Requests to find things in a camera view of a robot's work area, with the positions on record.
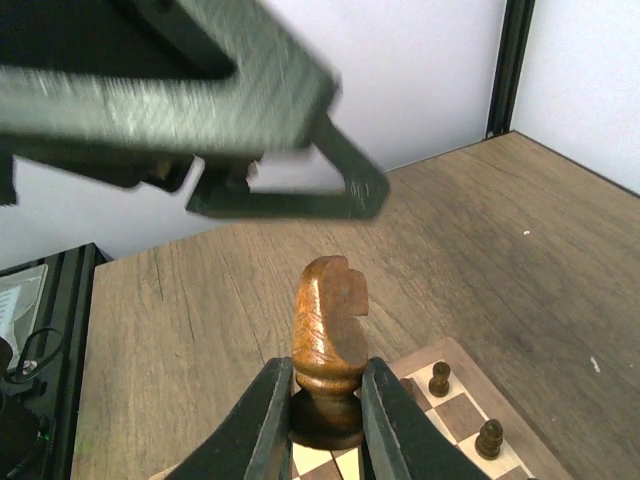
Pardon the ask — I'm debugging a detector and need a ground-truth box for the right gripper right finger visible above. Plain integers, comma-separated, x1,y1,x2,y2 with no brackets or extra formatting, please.
360,357,487,480

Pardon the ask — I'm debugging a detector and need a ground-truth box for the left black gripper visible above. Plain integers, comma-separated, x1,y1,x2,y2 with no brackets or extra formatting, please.
1,1,337,205

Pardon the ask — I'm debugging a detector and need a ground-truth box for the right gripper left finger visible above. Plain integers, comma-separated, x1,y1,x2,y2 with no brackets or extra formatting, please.
177,357,293,479

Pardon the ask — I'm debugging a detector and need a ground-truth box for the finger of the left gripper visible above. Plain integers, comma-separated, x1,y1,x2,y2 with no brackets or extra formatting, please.
186,115,389,220

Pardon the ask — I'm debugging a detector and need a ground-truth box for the dark chess piece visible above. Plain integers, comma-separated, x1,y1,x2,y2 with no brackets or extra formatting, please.
428,361,451,398
474,419,504,460

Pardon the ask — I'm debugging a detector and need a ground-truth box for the brown wooden knight piece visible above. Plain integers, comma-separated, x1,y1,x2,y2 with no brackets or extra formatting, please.
290,256,369,450

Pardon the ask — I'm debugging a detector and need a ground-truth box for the dark chess piece on board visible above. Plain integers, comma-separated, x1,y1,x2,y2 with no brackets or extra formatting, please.
428,361,451,398

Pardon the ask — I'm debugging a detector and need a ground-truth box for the wooden chess board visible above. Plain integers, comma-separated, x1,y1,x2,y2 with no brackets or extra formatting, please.
149,335,541,480

